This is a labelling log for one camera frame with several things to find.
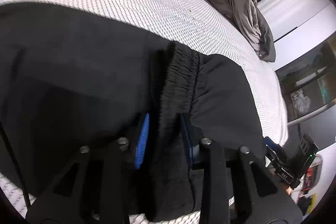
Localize black cable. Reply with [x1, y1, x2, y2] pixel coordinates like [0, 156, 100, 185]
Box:
[0, 122, 30, 211]

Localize white crumpled cloth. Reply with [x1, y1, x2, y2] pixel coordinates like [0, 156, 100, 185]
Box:
[290, 90, 311, 115]

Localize red packet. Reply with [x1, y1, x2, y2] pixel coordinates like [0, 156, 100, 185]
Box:
[302, 166, 317, 191]

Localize black vertical handle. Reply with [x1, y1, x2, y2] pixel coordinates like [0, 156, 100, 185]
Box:
[274, 27, 298, 42]

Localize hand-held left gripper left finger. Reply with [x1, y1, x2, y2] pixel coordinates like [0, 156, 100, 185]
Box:
[26, 113, 150, 224]

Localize black pants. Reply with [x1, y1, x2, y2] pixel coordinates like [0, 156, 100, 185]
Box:
[0, 2, 264, 222]

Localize teal folded cloth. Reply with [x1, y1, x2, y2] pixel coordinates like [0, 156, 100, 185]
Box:
[316, 74, 332, 105]

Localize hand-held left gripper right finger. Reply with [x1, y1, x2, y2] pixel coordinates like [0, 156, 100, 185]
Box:
[181, 113, 302, 224]

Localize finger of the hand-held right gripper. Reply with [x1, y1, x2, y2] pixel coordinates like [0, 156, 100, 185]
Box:
[265, 136, 282, 155]
[266, 154, 284, 175]

